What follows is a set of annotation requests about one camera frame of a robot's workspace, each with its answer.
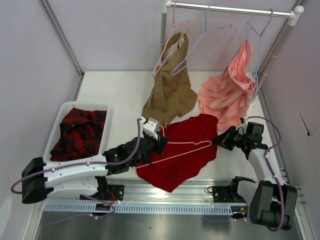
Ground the red skirt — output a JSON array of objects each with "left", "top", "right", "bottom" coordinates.
[{"left": 136, "top": 113, "right": 218, "bottom": 193}]

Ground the pink wire hanger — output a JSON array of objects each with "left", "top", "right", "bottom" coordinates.
[{"left": 134, "top": 126, "right": 218, "bottom": 170}]

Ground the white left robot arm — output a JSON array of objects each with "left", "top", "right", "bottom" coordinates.
[{"left": 21, "top": 133, "right": 170, "bottom": 204}]

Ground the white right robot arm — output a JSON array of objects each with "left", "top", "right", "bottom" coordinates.
[{"left": 207, "top": 122, "right": 298, "bottom": 232}]

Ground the salmon pink skirt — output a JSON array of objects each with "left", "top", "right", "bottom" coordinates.
[{"left": 197, "top": 40, "right": 257, "bottom": 132}]

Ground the tan brown skirt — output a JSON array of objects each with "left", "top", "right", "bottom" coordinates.
[{"left": 141, "top": 33, "right": 197, "bottom": 128}]

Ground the pink hanger with brown skirt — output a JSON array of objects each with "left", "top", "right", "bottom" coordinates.
[{"left": 152, "top": 0, "right": 190, "bottom": 77}]

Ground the light blue empty hanger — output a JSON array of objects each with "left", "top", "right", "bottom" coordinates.
[{"left": 171, "top": 2, "right": 233, "bottom": 76}]

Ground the blue hanger with pink skirt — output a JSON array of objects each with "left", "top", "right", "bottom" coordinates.
[{"left": 245, "top": 8, "right": 274, "bottom": 93}]

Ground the red plaid garment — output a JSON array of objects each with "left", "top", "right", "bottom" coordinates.
[{"left": 50, "top": 107, "right": 107, "bottom": 162}]

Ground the white plastic basket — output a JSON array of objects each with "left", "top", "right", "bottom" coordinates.
[{"left": 42, "top": 101, "right": 112, "bottom": 163}]

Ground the metal clothes rack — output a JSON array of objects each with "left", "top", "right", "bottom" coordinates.
[{"left": 160, "top": 0, "right": 306, "bottom": 97}]

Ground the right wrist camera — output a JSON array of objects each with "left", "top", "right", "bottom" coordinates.
[{"left": 239, "top": 115, "right": 249, "bottom": 131}]

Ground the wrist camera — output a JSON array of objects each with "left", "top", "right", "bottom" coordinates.
[
  {"left": 239, "top": 115, "right": 249, "bottom": 131},
  {"left": 140, "top": 116, "right": 160, "bottom": 140}
]

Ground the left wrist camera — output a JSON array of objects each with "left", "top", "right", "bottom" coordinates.
[{"left": 140, "top": 116, "right": 160, "bottom": 140}]

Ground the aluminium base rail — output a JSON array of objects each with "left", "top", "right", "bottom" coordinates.
[{"left": 35, "top": 172, "right": 250, "bottom": 218}]

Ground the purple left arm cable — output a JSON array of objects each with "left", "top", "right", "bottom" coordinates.
[{"left": 11, "top": 118, "right": 143, "bottom": 221}]

